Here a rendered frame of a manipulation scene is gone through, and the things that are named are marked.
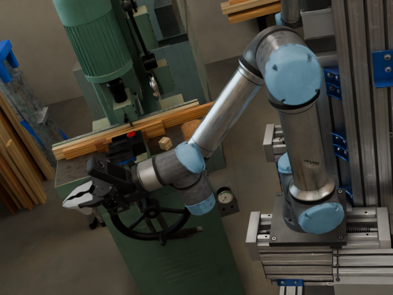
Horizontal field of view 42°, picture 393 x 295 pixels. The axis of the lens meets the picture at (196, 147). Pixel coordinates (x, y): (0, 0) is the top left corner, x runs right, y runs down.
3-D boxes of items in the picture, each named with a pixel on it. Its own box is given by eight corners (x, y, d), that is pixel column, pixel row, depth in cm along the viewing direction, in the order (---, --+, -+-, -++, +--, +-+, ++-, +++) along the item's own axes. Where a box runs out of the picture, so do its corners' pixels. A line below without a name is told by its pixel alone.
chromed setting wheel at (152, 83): (157, 107, 205) (147, 80, 198) (153, 93, 216) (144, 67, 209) (164, 105, 205) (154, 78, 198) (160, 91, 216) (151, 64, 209)
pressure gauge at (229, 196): (220, 209, 201) (215, 194, 196) (218, 203, 204) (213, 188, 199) (235, 204, 201) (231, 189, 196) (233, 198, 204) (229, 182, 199)
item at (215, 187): (221, 218, 207) (216, 203, 202) (214, 199, 217) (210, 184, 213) (241, 212, 207) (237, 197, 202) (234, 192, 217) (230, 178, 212)
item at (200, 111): (66, 160, 203) (62, 152, 200) (66, 157, 204) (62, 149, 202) (218, 112, 202) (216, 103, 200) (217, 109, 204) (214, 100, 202)
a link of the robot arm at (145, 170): (153, 174, 120) (150, 149, 126) (135, 181, 121) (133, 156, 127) (166, 192, 126) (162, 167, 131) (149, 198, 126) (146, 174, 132)
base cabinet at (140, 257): (154, 324, 241) (99, 216, 200) (143, 238, 288) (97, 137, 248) (246, 295, 240) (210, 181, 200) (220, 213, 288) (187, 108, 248)
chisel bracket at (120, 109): (121, 128, 194) (113, 109, 189) (119, 110, 206) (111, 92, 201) (140, 122, 194) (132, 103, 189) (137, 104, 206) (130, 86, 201)
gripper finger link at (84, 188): (72, 215, 132) (104, 202, 131) (59, 202, 128) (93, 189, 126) (72, 205, 134) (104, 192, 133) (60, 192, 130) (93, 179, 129)
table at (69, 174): (59, 216, 186) (52, 203, 182) (62, 167, 211) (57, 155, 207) (220, 164, 185) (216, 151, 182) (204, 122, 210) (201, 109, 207)
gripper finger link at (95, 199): (80, 213, 125) (113, 201, 124) (77, 209, 124) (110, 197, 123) (80, 198, 128) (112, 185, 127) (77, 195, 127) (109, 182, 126)
